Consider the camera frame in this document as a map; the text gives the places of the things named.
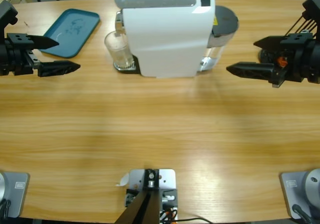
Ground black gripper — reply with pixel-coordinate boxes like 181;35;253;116
0;33;81;77
226;32;320;88

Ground teal plastic tray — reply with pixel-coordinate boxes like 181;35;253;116
37;8;101;59

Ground orange wires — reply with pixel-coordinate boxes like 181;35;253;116
159;209;176;221

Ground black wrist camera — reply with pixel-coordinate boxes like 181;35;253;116
302;0;320;35
0;0;19;34

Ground white capsule coffee machine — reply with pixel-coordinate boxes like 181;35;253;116
113;0;240;79

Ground clear glass cup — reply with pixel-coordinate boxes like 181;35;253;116
104;30;135;71

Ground white paper tab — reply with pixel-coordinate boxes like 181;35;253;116
115;173;130;187

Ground dark camera post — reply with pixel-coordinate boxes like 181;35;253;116
114;169;161;224

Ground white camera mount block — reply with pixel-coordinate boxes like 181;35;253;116
124;169;179;221

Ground black base cable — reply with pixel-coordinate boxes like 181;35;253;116
291;204;313;224
0;199;12;220

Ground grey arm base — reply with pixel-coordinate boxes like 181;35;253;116
279;168;320;220
0;172;30;219

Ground black capsule holder with rods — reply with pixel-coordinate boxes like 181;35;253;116
258;14;316;67

